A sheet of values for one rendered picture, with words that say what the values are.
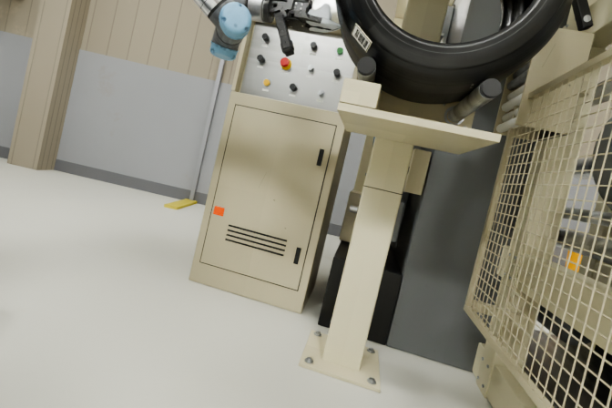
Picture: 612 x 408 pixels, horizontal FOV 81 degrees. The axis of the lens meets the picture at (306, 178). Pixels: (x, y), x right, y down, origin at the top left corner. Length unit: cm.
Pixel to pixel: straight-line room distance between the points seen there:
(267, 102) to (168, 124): 252
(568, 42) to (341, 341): 116
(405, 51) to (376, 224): 58
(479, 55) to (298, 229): 102
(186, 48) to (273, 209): 286
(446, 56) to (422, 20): 45
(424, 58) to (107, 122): 381
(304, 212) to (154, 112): 284
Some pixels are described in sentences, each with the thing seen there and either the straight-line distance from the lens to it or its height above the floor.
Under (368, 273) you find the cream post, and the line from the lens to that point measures 126.
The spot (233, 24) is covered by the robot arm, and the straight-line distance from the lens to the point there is 93.
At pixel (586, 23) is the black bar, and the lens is 139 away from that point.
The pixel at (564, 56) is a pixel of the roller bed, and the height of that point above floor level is 112.
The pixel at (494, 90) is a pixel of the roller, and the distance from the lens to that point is 91.
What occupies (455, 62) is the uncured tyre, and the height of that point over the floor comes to 94.
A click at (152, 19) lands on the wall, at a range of 441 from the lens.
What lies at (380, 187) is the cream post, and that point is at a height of 63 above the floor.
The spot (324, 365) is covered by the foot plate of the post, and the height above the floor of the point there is 1.
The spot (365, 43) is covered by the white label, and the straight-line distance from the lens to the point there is 92.
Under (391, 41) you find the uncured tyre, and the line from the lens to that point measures 90.
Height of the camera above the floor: 64
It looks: 2 degrees down
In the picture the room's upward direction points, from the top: 13 degrees clockwise
